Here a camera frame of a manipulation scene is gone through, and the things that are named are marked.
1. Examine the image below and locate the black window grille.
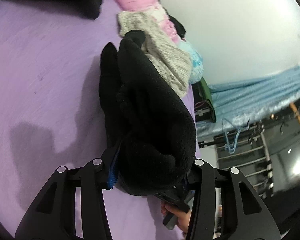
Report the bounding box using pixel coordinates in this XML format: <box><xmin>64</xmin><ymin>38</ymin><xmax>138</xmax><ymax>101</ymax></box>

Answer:
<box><xmin>199</xmin><ymin>122</ymin><xmax>274</xmax><ymax>199</ymax></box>

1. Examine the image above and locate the person's right hand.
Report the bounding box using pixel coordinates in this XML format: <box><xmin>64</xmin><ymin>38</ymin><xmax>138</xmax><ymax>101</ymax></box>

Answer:
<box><xmin>161</xmin><ymin>201</ymin><xmax>191</xmax><ymax>237</ymax></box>

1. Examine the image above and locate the light blue fluffy blanket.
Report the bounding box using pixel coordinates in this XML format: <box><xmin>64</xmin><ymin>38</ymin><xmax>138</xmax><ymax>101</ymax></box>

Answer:
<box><xmin>177</xmin><ymin>39</ymin><xmax>204</xmax><ymax>84</ymax></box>

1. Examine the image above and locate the pink patterned quilt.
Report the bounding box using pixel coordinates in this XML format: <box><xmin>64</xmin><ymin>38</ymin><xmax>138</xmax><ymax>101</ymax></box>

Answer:
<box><xmin>115</xmin><ymin>0</ymin><xmax>181</xmax><ymax>44</ymax></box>

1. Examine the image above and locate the blue wire clothes hanger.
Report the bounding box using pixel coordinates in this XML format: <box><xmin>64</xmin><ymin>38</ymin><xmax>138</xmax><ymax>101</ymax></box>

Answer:
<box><xmin>220</xmin><ymin>119</ymin><xmax>243</xmax><ymax>155</ymax></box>

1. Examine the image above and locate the light blue curtain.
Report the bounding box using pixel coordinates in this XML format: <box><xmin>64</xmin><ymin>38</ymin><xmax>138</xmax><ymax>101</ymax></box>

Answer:
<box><xmin>196</xmin><ymin>66</ymin><xmax>300</xmax><ymax>140</ymax></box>

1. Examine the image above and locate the large black garment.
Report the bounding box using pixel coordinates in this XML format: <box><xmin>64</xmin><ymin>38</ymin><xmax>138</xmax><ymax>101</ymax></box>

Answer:
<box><xmin>98</xmin><ymin>30</ymin><xmax>196</xmax><ymax>196</ymax></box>

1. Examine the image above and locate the grey knit sweater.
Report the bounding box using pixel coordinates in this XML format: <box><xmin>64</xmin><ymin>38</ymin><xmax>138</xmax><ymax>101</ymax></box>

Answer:
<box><xmin>117</xmin><ymin>11</ymin><xmax>192</xmax><ymax>98</ymax></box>

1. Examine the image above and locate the purple fleece bed blanket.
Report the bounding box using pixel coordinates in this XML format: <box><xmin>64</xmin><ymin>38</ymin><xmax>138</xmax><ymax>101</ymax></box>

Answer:
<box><xmin>0</xmin><ymin>0</ymin><xmax>121</xmax><ymax>235</ymax></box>

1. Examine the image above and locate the green cloth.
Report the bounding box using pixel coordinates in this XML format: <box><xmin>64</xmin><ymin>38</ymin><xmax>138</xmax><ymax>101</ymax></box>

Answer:
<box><xmin>192</xmin><ymin>77</ymin><xmax>216</xmax><ymax>122</ymax></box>

